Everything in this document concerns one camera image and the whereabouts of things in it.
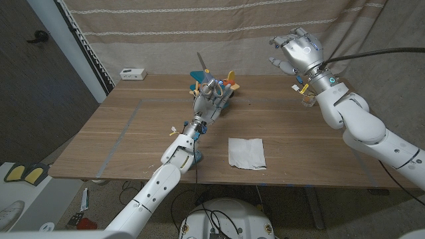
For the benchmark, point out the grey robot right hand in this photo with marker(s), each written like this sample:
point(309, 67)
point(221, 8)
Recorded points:
point(303, 53)

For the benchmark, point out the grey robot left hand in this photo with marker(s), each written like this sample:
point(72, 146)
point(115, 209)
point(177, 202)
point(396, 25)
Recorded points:
point(206, 108)

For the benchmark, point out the white tissue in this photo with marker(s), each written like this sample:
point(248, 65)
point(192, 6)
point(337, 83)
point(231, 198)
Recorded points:
point(246, 153)

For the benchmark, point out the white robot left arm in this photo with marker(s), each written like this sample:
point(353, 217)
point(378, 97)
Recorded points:
point(162, 186)

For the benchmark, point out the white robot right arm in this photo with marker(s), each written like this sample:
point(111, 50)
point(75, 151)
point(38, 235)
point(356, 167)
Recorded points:
point(362, 126)

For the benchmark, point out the teal and orange toy airplane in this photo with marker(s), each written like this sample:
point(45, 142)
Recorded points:
point(198, 75)

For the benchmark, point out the clear drinking glass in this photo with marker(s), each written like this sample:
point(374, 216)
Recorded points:
point(308, 101)

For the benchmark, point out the teal toy flip phone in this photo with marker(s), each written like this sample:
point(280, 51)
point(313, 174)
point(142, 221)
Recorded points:
point(198, 156)

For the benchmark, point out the white power strip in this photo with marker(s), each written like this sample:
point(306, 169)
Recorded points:
point(133, 74)

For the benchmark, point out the beige striped curtain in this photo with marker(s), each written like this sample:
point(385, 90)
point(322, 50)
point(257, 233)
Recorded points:
point(149, 43)

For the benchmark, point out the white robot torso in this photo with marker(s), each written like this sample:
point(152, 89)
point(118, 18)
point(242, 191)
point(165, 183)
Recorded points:
point(229, 219)

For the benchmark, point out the grey table leg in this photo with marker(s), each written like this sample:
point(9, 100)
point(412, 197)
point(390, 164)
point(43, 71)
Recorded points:
point(313, 209)

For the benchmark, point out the white tube with label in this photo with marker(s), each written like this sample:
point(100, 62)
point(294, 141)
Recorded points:
point(85, 199)

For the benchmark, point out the red floor object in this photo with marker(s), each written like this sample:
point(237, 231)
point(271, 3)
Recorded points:
point(87, 224)

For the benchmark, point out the black floor gadget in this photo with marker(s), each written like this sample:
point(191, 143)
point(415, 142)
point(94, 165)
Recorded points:
point(74, 219)

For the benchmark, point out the dark wooden door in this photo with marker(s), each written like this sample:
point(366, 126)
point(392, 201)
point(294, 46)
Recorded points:
point(33, 99)

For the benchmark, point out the yellow and black foot pedal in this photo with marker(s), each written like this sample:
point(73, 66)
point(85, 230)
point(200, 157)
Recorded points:
point(37, 172)
point(15, 172)

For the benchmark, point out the white round disc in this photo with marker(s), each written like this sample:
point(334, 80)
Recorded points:
point(46, 227)

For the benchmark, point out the white sneaker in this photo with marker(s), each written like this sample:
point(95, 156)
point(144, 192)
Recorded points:
point(11, 214)

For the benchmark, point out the white door frame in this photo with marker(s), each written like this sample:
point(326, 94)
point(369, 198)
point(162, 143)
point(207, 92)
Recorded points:
point(66, 43)

